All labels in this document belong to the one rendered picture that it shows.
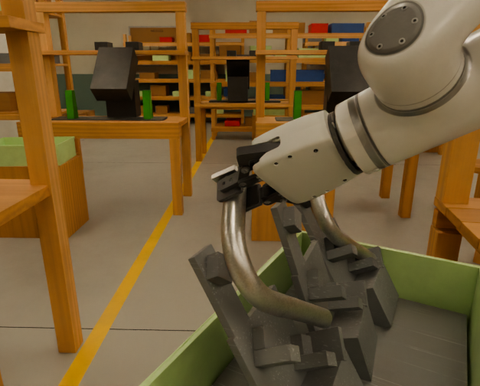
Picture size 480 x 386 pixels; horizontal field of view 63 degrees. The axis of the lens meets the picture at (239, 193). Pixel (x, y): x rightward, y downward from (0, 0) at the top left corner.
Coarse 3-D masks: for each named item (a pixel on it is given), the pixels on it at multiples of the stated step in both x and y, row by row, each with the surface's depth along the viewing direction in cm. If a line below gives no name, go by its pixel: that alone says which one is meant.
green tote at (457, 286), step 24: (264, 264) 83; (288, 264) 94; (384, 264) 92; (408, 264) 89; (432, 264) 86; (456, 264) 84; (288, 288) 97; (408, 288) 90; (432, 288) 88; (456, 288) 85; (192, 336) 61; (216, 336) 66; (168, 360) 56; (192, 360) 61; (216, 360) 68; (144, 384) 52; (168, 384) 56; (192, 384) 62
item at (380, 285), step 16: (304, 208) 80; (304, 224) 80; (336, 224) 91; (320, 240) 81; (336, 272) 82; (368, 272) 88; (384, 272) 89; (368, 288) 80; (384, 288) 85; (368, 304) 81; (384, 304) 82; (384, 320) 80
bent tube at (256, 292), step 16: (224, 176) 52; (224, 208) 49; (240, 208) 49; (224, 224) 48; (240, 224) 48; (224, 240) 47; (240, 240) 47; (224, 256) 47; (240, 256) 46; (240, 272) 46; (240, 288) 47; (256, 288) 47; (256, 304) 48; (272, 304) 49; (288, 304) 51; (304, 304) 55; (304, 320) 55; (320, 320) 57
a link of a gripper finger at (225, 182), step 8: (240, 168) 46; (248, 168) 46; (232, 176) 49; (240, 176) 47; (224, 184) 49; (232, 184) 48; (224, 192) 49; (232, 192) 48; (240, 192) 48; (224, 200) 49
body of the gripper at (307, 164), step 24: (312, 120) 41; (288, 144) 42; (312, 144) 40; (336, 144) 40; (264, 168) 44; (288, 168) 43; (312, 168) 43; (336, 168) 43; (360, 168) 43; (288, 192) 47; (312, 192) 47
